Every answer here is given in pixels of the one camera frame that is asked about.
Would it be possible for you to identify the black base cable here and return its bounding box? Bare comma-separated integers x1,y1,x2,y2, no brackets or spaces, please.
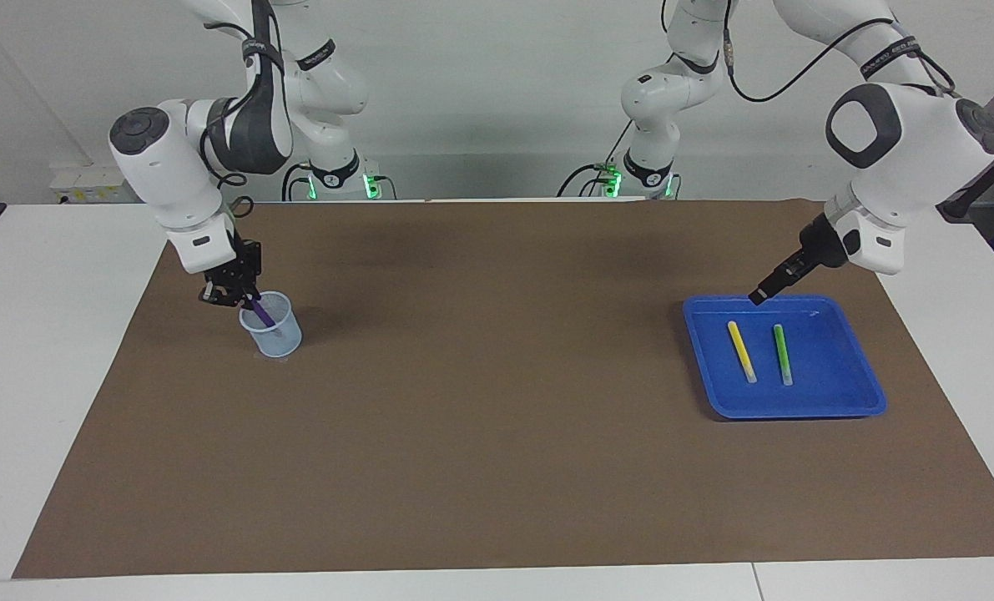
557,124,636,199
282,161,314,202

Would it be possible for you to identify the green pen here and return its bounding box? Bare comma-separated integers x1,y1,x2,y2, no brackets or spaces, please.
773,324,795,386

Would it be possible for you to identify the translucent blue mesh pen cup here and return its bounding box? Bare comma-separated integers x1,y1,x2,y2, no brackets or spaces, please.
239,290,303,359

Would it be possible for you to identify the black left base cable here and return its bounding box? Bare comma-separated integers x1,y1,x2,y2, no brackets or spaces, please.
557,124,636,199

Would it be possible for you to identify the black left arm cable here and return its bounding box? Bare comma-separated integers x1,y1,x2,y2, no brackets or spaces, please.
714,0,958,105

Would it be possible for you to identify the black right base cable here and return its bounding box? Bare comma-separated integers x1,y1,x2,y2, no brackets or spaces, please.
282,161,314,202

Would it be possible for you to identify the black stand with pole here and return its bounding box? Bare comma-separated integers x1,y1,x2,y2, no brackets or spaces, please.
935,134,994,222

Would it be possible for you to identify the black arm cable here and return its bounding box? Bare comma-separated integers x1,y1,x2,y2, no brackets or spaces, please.
200,0,297,222
714,0,958,105

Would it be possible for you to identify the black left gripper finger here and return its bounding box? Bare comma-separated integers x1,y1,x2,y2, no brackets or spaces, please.
748,250,820,307

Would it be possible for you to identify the brown table mat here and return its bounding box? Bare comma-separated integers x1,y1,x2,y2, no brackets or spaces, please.
13,199,994,579

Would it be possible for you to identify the blue plastic tray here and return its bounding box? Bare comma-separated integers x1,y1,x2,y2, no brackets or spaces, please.
682,294,888,420

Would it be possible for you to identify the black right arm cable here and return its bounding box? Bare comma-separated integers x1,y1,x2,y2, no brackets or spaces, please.
200,0,297,222

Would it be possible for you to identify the yellow pen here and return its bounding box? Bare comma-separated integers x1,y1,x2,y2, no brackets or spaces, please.
727,320,758,385

